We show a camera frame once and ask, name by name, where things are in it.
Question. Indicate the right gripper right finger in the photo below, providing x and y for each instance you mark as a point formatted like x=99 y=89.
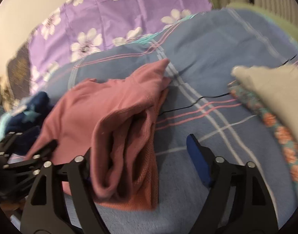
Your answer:
x=238 y=199

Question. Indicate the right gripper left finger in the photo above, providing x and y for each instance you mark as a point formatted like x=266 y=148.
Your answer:
x=45 y=210

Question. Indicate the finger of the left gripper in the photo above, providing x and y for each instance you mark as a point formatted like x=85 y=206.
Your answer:
x=35 y=163
x=10 y=144

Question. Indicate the pink long-sleeve shirt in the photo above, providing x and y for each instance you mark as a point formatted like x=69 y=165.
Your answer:
x=148 y=77

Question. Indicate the beige grey folded clothes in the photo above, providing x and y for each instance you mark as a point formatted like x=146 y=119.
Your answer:
x=277 y=88

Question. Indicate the navy star fleece blanket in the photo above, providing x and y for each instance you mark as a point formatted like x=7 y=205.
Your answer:
x=28 y=121

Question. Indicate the beige knitted garment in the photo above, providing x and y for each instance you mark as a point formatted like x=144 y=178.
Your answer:
x=6 y=96

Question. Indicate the folded orange garment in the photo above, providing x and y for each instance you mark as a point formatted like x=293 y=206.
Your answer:
x=146 y=175

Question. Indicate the dark tree-print pillow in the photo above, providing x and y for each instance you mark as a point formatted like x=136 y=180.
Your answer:
x=19 y=74

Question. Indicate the floral patterned garment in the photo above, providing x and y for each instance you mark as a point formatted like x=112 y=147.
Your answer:
x=287 y=143

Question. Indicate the blue plaid bed cover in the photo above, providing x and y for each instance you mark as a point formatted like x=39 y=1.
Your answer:
x=202 y=51

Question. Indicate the purple floral pillow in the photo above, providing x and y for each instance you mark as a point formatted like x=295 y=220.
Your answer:
x=79 y=28

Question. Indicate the green pillow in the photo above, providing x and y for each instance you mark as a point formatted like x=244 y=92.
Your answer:
x=273 y=17

